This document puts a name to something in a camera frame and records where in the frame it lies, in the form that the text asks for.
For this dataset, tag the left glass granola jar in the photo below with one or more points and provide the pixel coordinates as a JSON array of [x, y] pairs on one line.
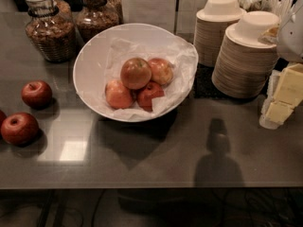
[[50, 31]]

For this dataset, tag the front red apple in bowl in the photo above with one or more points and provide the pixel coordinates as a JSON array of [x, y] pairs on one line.
[[147, 94]]

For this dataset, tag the back right apple in bowl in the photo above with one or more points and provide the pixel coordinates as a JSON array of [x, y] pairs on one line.
[[161, 71]]

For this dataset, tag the rear stack of paper bowls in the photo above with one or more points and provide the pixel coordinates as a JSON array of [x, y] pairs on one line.
[[210, 26]]

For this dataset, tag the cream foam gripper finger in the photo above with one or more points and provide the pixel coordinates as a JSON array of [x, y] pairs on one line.
[[269, 36], [284, 94]]

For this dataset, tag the red apple on table lower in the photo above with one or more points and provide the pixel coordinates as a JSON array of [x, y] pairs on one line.
[[19, 128]]

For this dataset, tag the stack of paper bowls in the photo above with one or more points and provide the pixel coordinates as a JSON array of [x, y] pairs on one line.
[[210, 26], [244, 62]]

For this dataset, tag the large white bowl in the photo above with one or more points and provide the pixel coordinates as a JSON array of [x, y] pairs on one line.
[[90, 64]]

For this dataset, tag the glass granola jar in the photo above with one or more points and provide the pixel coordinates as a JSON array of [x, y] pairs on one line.
[[50, 31], [95, 16]]

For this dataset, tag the yellow-red apple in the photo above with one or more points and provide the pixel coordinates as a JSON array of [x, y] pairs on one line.
[[135, 73]]

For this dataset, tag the dark mat under bowl stacks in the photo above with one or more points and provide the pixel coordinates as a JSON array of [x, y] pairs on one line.
[[205, 85]]

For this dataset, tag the white paper sign left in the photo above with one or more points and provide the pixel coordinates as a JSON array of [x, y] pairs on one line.
[[154, 12]]

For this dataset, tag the front stack of paper bowls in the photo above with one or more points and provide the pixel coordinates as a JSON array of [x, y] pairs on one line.
[[244, 62]]

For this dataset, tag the red apple on table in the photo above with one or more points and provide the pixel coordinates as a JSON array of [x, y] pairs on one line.
[[19, 128], [36, 94]]

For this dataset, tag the front left apple in bowl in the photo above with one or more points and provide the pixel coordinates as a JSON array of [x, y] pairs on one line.
[[117, 95]]

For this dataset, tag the right glass granola jar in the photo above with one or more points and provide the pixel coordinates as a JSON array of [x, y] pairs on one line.
[[95, 16]]

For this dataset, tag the red apple on table upper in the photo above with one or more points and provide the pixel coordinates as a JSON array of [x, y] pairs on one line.
[[36, 94]]

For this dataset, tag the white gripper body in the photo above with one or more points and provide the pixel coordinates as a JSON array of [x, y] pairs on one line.
[[292, 39]]

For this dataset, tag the white paper bowl liner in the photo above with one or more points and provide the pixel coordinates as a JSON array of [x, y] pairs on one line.
[[183, 58]]

